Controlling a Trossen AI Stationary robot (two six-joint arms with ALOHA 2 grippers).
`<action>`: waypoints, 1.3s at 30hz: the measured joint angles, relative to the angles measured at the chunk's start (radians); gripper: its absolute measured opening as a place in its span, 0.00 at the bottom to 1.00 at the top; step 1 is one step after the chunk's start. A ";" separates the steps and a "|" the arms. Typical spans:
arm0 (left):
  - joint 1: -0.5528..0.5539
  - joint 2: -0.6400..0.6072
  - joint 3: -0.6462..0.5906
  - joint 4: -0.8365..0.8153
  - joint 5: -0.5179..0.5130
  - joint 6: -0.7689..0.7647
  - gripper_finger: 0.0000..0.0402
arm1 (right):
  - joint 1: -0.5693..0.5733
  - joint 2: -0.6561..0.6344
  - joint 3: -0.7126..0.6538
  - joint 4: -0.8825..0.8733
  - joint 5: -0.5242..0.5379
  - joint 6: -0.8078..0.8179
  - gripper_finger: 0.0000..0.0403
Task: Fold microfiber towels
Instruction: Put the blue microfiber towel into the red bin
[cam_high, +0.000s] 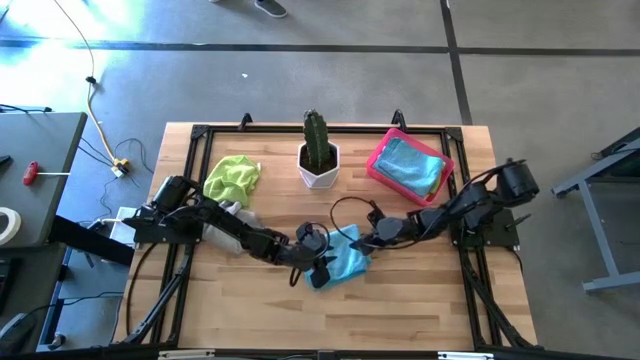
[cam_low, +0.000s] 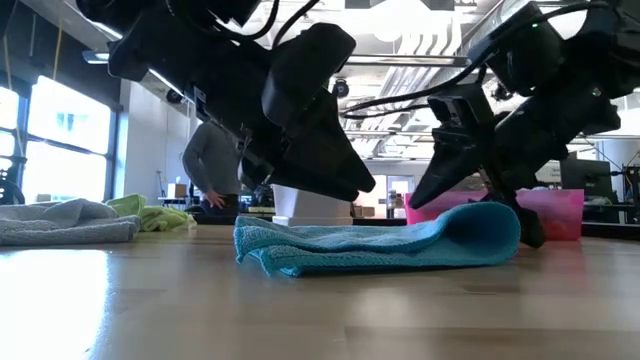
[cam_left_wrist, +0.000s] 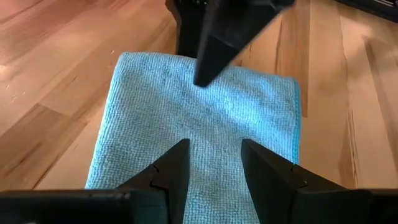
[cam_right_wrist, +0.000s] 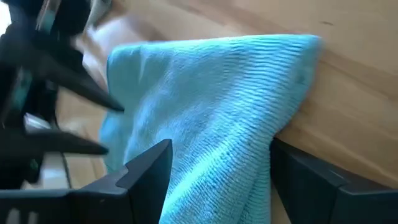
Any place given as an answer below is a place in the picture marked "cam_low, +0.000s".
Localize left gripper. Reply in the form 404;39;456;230
199;59;377;203

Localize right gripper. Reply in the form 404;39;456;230
407;92;621;250

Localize pink plastic bin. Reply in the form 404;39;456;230
403;188;585;242

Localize blue microfiber towel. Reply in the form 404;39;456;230
233;200;522;279

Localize grey microfiber towel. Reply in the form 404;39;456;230
0;198;142;247

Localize lime microfiber towel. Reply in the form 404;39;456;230
104;193;198;233

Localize white faceted plant pot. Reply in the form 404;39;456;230
271;183;354;227

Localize black desktop monitor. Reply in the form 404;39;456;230
558;157;614;199

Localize person's feet in shoes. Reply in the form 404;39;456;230
181;118;247;217

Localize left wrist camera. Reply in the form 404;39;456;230
262;22;357;129

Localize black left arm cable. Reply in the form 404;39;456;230
169;0;321;46

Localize yellow hanging cord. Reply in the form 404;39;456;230
0;29;12;91
52;14;67;81

